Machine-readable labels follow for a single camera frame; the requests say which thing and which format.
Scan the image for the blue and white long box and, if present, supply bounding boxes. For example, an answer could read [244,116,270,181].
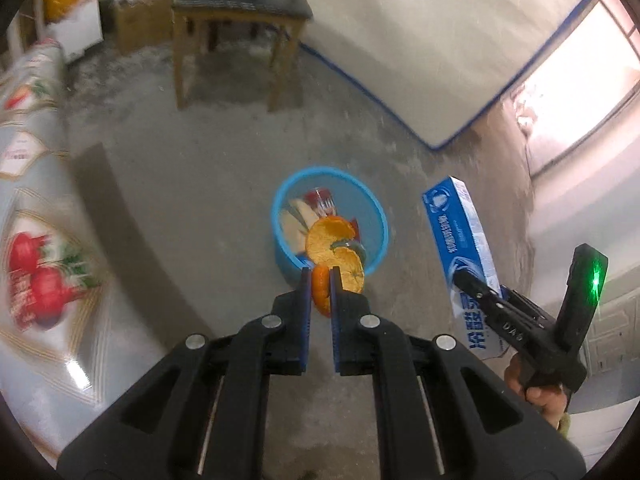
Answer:
[422,176,504,362]

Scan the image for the person's right hand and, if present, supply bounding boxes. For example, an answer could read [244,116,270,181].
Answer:
[504,351,574,429]

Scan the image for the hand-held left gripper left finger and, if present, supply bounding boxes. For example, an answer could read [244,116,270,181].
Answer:
[56,266,311,480]

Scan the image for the round patterned table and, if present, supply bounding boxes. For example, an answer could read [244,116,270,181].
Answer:
[0,42,167,462]

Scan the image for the blue plastic basket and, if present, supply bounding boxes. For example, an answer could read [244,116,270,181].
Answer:
[271,166,390,279]

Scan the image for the dark seat wooden chair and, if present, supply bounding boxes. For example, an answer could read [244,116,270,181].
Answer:
[171,0,315,114]

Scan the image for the cardboard box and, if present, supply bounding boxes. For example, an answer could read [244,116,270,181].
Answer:
[111,0,177,57]

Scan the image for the white mattress with blue trim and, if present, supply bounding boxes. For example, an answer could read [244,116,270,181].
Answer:
[297,0,604,152]

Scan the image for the white panel door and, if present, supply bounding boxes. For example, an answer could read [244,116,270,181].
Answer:
[584,294,640,377]

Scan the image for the orange peel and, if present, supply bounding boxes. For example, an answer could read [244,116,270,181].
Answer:
[304,215,369,319]

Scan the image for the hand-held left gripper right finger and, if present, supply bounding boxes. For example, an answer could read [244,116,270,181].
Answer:
[331,265,587,480]

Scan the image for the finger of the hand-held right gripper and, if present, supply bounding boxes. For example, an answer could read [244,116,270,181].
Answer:
[451,266,502,329]
[500,285,545,325]

